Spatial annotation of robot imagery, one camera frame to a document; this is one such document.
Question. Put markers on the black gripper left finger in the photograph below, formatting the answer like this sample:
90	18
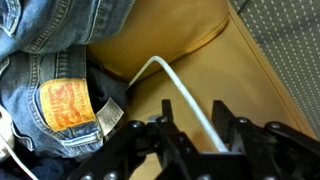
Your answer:
133	150

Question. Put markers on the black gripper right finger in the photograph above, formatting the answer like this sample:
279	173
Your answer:
266	146

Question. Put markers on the dark navy garment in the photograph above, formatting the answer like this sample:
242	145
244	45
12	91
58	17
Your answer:
103	86

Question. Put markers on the tan leather sofa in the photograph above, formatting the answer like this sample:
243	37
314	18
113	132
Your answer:
200	50

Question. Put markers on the blue denim jeans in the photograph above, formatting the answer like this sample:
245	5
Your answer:
40	40

